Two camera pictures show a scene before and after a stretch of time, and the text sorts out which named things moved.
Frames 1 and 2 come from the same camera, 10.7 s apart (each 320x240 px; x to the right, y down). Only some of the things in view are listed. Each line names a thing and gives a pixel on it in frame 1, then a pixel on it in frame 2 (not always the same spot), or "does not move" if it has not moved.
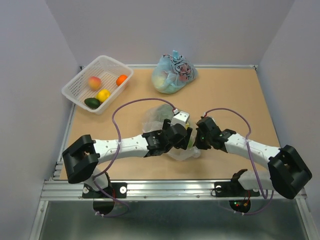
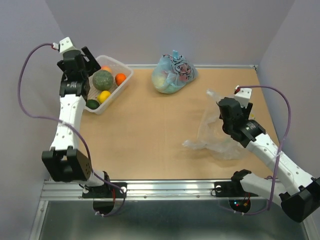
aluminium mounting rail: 149,190 does not move
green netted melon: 165,111 to 102,80
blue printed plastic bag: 172,72 does not move
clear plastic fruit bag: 153,121 to 212,135
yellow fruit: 103,94 does not move
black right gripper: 197,143 to 246,111
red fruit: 94,82 to 106,67
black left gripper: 183,143 to 92,65
